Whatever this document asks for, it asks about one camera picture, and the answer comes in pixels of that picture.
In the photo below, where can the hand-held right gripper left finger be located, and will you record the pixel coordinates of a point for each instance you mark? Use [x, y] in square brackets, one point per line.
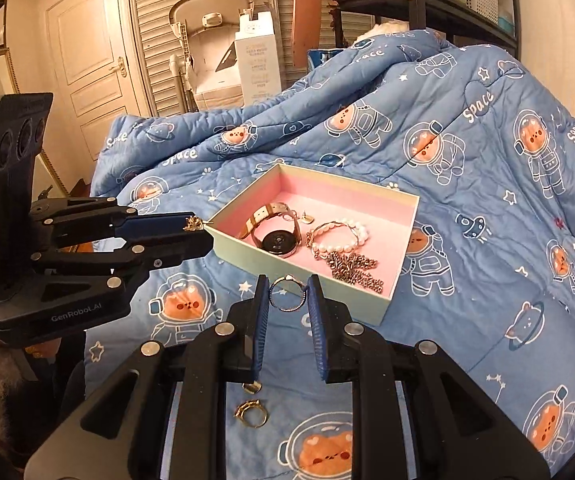
[257, 330]

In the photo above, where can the white carton box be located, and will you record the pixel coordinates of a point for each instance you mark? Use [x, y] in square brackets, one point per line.
[260, 65]

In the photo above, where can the gold heart earring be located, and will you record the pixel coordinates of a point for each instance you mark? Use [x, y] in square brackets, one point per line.
[309, 219]

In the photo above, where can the printed blue blanket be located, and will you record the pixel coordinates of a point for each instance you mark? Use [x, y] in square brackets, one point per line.
[467, 310]

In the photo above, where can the white panel door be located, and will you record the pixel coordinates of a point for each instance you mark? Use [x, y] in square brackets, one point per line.
[92, 35]

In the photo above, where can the gold star earring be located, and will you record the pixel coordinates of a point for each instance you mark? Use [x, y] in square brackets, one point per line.
[192, 223]

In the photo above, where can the louvered wardrobe door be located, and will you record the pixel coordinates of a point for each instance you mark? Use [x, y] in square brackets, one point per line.
[157, 10]

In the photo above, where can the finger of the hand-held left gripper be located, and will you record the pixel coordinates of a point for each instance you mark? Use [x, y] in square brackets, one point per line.
[162, 224]
[177, 247]

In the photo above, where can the mint box with pink inside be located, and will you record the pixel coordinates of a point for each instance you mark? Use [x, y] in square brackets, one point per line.
[347, 200]

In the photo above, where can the white fluffy cushion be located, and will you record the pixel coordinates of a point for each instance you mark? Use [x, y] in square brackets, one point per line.
[390, 28]

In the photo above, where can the black metal shelf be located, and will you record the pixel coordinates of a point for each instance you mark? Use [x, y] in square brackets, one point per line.
[415, 0]

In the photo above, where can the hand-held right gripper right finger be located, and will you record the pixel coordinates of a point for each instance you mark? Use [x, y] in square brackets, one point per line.
[317, 340]

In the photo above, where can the blue package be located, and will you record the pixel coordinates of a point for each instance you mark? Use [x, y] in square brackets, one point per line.
[320, 57]

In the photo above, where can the long pink board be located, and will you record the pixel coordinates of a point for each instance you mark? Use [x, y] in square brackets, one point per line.
[307, 10]

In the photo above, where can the white high chair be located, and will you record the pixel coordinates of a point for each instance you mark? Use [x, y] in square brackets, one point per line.
[212, 45]

